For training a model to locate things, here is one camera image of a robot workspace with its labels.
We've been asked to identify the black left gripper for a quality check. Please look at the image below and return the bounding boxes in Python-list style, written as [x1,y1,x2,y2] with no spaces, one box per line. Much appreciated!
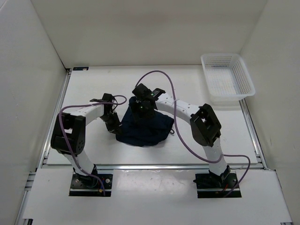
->
[100,112,123,136]

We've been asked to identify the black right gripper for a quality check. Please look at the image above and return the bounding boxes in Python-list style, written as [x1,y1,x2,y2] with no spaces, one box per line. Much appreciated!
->
[129,100,157,124]

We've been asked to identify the navy blue shorts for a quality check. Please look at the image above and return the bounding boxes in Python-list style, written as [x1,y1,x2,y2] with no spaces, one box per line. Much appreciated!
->
[116,96,174,147]

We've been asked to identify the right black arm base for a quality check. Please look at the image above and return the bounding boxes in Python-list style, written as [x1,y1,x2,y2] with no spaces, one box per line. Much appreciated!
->
[193,173,242,199]

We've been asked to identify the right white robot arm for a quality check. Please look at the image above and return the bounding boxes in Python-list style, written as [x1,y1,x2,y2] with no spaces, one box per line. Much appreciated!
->
[129,83,230,188]

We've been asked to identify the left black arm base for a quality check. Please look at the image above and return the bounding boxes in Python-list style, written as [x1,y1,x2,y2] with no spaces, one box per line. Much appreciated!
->
[69,173,113,197]

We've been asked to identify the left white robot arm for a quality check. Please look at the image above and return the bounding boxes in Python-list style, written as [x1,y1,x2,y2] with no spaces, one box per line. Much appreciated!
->
[51,93,127,188]

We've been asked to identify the white perforated plastic basket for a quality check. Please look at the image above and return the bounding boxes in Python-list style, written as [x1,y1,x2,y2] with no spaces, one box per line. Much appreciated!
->
[201,53,255,105]

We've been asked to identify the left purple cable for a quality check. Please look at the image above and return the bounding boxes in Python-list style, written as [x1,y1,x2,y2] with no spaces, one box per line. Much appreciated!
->
[58,95,128,196]

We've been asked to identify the aluminium front rail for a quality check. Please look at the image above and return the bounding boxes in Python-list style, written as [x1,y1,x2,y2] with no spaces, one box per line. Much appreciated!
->
[96,163,264,170]

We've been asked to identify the aluminium left side rail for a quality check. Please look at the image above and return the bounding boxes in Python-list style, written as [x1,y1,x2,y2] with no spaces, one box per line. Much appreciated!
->
[14,68,73,225]

